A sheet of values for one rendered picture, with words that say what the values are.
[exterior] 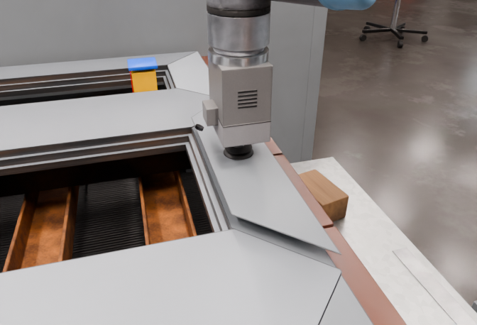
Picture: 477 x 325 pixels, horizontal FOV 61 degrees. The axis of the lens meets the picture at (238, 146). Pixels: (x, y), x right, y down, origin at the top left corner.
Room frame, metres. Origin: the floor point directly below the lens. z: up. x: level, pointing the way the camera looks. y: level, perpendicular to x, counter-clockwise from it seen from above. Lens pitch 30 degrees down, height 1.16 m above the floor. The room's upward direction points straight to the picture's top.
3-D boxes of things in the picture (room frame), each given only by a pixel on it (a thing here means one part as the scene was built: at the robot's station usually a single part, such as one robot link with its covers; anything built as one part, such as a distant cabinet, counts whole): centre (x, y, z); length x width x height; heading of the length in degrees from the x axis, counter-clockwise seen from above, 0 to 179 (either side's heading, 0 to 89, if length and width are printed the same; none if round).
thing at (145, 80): (0.84, 0.21, 0.78); 0.05 x 0.05 x 0.19; 16
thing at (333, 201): (0.61, -0.15, 0.71); 0.10 x 0.06 x 0.05; 28
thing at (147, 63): (0.84, 0.21, 0.88); 0.06 x 0.06 x 0.02; 16
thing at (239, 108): (0.49, 0.01, 0.96); 0.10 x 0.09 x 0.16; 105
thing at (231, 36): (0.50, 0.00, 1.04); 0.08 x 0.08 x 0.05
